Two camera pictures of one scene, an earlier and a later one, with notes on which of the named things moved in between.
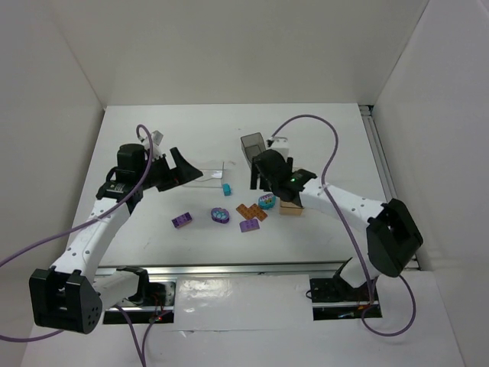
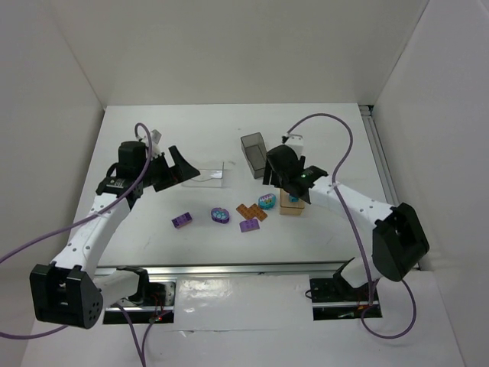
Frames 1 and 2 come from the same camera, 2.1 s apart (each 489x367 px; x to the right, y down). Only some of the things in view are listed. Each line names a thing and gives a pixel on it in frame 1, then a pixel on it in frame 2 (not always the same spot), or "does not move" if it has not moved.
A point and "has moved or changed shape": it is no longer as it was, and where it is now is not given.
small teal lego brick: [227, 189] has moved or changed shape
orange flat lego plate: [252, 211] does not move
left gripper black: [166, 173] does not move
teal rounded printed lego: [267, 201] does not move
